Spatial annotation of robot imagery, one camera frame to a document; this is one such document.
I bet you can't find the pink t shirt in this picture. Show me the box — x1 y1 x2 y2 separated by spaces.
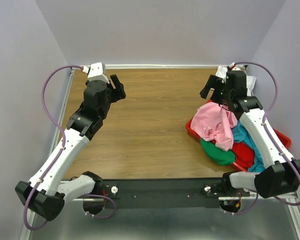
190 101 238 151

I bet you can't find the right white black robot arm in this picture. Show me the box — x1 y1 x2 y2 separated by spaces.
200 70 300 199

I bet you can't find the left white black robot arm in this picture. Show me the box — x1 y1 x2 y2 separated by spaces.
15 74 126 221

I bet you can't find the folded white t shirt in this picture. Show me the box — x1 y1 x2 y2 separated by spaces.
215 65 257 96

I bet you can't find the blue t shirt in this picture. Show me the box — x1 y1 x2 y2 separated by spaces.
232 121 265 173

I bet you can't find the green t shirt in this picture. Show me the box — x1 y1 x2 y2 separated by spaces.
200 138 236 166

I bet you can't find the red t shirt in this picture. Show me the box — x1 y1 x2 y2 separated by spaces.
212 141 256 170

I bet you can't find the red plastic bin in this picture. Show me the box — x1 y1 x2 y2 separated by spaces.
185 99 292 173

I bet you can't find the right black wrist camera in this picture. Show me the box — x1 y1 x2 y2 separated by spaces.
225 70 248 98

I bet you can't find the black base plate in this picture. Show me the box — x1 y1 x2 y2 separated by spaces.
68 177 252 216

